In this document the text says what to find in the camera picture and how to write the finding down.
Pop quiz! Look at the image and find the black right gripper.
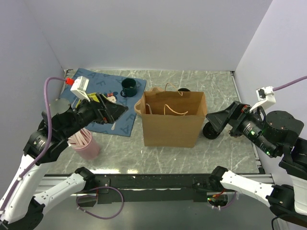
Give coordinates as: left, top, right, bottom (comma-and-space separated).
203, 97, 276, 154

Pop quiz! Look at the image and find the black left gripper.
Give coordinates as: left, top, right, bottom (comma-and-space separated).
61, 91, 129, 138

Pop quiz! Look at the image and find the black cup stack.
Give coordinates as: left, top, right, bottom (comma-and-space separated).
178, 88, 190, 92

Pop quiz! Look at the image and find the brown paper bag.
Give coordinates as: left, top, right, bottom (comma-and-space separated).
140, 88, 207, 148

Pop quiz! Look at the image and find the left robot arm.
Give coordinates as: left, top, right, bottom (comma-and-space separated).
0, 93, 128, 230

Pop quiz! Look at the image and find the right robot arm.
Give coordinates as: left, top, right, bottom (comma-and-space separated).
203, 101, 307, 219

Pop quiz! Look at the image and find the black lid stack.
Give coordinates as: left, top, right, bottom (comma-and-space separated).
202, 122, 220, 140

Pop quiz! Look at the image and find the blue alphabet placemat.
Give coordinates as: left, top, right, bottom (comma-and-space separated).
72, 68, 146, 137

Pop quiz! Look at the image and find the green dotted plate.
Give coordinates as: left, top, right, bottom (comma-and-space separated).
75, 93, 100, 108

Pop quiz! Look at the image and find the dark green mug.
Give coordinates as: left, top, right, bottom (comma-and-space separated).
120, 78, 137, 97

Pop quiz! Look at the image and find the pink straw cup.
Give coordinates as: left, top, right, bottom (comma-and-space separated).
70, 136, 100, 160

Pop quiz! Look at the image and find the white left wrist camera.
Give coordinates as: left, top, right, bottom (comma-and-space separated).
65, 76, 90, 101

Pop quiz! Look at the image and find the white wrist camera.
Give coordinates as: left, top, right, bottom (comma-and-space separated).
250, 86, 276, 112
65, 76, 90, 101

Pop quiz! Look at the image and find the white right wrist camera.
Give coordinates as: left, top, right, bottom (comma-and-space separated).
250, 86, 276, 112

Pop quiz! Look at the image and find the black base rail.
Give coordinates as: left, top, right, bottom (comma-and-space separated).
66, 172, 238, 205

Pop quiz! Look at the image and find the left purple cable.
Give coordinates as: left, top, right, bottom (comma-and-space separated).
0, 76, 124, 219

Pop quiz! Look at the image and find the purple cable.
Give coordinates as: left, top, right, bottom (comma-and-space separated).
211, 75, 307, 211
0, 76, 124, 219

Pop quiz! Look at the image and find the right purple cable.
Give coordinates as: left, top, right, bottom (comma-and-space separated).
211, 75, 307, 211

